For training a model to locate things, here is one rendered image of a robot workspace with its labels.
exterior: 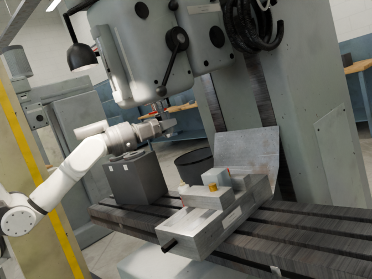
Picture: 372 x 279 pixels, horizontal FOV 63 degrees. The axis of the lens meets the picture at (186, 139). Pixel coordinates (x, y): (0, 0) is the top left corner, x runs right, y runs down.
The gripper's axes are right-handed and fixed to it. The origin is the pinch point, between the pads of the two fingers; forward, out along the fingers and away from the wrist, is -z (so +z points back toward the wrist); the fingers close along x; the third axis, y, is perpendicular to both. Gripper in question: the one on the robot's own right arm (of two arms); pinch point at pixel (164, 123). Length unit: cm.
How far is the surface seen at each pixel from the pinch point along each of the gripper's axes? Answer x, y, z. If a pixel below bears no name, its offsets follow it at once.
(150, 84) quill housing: -11.7, -12.5, 3.6
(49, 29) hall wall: 973, -291, -8
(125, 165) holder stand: 26.4, 13.3, 12.7
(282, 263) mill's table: -41, 32, -4
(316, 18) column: 4, -19, -73
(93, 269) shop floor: 188, 124, 53
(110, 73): -5.2, -18.5, 11.8
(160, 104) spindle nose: -2.4, -6.1, 0.0
